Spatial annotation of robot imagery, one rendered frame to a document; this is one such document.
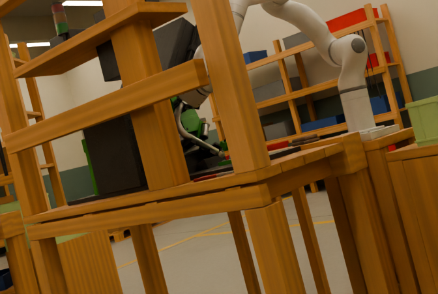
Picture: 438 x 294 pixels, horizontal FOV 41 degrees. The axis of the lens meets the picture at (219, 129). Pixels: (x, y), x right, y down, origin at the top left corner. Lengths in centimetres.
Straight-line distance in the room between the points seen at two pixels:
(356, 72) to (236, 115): 85
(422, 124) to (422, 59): 560
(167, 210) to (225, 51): 65
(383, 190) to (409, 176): 15
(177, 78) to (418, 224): 110
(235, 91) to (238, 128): 12
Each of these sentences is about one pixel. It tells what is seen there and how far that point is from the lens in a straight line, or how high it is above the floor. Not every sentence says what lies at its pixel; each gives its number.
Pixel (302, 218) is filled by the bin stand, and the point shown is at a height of 52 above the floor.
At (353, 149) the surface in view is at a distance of 235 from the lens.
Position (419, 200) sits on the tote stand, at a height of 59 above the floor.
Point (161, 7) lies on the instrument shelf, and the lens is 216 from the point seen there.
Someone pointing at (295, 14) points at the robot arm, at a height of 144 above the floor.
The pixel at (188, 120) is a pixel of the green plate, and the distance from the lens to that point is 256.
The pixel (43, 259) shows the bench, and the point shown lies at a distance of 296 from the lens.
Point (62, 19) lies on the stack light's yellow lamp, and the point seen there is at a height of 166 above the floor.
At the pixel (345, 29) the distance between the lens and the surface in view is 769.
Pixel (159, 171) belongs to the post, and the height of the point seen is 95.
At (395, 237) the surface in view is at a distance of 249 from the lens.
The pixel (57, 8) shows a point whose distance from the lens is 259.
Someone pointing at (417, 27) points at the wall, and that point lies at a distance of 792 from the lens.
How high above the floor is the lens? 99
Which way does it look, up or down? 1 degrees up
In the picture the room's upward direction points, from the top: 14 degrees counter-clockwise
